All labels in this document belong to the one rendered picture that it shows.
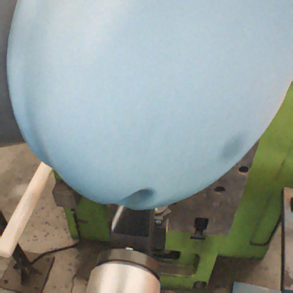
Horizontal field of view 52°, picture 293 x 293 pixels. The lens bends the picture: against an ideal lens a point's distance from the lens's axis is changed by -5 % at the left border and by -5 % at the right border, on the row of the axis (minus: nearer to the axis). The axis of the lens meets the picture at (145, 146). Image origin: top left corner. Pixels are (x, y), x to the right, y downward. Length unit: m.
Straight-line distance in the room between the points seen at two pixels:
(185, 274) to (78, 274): 0.49
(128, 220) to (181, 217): 0.62
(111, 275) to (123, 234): 0.05
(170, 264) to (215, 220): 0.41
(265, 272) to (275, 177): 0.57
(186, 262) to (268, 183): 0.44
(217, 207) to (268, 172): 0.27
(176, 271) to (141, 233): 0.96
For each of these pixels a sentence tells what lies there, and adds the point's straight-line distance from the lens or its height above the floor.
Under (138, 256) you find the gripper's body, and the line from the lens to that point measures 0.32.
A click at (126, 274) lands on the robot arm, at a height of 1.02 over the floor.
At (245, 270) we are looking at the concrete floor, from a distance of 1.53.
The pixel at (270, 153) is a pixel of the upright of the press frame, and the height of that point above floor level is 0.66.
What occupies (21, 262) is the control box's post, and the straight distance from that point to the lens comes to 1.42.
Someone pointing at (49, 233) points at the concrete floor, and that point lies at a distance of 1.63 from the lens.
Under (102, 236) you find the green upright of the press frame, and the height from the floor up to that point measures 0.05.
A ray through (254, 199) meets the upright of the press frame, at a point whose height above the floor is 0.43.
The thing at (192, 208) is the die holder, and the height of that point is 0.59.
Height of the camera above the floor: 1.30
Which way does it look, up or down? 41 degrees down
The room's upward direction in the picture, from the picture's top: straight up
